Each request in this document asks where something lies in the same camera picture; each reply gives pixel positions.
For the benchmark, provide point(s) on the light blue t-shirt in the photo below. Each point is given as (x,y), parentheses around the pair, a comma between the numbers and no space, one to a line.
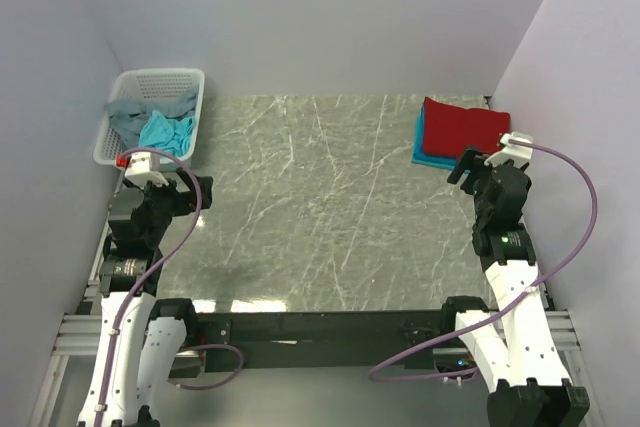
(169,135)

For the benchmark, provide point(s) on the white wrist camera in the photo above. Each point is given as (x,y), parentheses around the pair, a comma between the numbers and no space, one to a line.
(516,147)
(141,169)

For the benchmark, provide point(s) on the aluminium rail frame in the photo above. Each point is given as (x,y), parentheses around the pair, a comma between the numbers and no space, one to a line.
(444,356)

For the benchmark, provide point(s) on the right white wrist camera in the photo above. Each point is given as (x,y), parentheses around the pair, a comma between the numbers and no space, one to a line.
(516,147)

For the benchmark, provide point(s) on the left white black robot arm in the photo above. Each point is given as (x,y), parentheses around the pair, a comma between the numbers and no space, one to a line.
(140,335)

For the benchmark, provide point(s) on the grey-blue crumpled t-shirt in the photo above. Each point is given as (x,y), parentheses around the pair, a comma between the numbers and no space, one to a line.
(128,117)

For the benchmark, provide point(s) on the black base crossbar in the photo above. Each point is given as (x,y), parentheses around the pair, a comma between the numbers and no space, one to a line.
(271,340)

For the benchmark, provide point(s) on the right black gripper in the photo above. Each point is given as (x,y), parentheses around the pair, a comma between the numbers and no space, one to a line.
(464,164)

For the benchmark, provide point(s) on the folded teal t-shirt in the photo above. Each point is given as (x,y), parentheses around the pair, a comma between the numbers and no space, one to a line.
(435,161)

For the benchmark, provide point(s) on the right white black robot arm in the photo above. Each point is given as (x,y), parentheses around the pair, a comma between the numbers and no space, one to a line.
(519,361)

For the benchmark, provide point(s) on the folded red t-shirt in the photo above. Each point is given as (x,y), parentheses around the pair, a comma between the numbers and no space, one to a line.
(485,127)

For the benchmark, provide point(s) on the white plastic laundry basket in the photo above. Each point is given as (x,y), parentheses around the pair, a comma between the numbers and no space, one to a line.
(160,84)

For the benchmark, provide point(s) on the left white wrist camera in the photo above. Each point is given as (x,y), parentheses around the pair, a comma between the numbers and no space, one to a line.
(141,169)

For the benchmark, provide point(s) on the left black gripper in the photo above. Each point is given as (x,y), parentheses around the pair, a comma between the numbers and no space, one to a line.
(186,201)

